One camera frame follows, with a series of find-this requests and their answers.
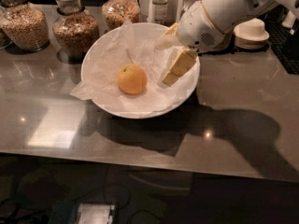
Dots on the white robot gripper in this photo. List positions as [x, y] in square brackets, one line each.
[196, 28]

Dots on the orange fruit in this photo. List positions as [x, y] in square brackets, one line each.
[132, 79]

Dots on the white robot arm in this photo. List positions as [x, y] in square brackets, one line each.
[227, 14]

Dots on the large white bowl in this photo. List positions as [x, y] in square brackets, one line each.
[141, 106]

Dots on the clear glass bottle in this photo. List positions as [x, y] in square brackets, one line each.
[159, 11]

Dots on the white crumpled paper liner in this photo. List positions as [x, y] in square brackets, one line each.
[124, 50]

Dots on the glass jar of mixed cereal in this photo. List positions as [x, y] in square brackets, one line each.
[116, 12]

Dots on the short stack of paper bowls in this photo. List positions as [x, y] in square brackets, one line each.
[251, 34]

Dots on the glass jar of brown granola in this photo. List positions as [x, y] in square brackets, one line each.
[75, 30]

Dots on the glass jar of light cereal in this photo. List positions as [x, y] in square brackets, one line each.
[25, 26]

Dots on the glass jar at left edge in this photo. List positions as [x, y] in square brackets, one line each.
[4, 39]

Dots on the grey box under table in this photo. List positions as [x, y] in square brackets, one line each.
[83, 213]

